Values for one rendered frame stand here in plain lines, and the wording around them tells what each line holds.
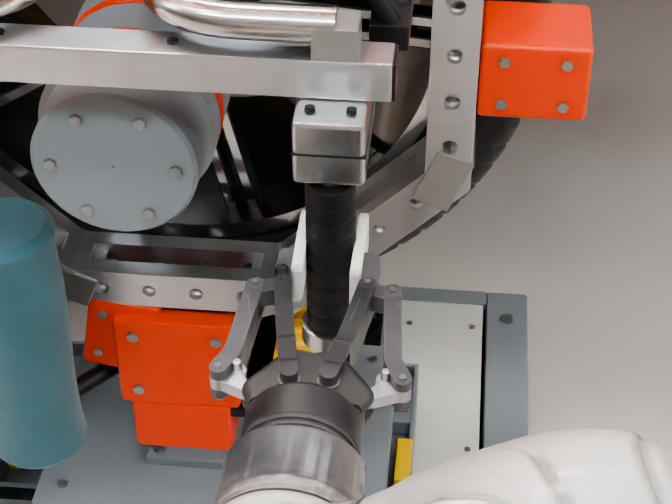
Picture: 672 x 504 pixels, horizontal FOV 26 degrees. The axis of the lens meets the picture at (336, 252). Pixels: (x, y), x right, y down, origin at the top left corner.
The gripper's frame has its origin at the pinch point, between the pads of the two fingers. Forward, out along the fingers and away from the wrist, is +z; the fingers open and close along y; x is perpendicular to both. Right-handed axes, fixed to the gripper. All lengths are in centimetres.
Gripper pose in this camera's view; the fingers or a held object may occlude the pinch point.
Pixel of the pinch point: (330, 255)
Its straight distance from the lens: 104.4
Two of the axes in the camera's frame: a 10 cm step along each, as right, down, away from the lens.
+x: 0.0, -7.7, -6.3
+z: 1.0, -6.3, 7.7
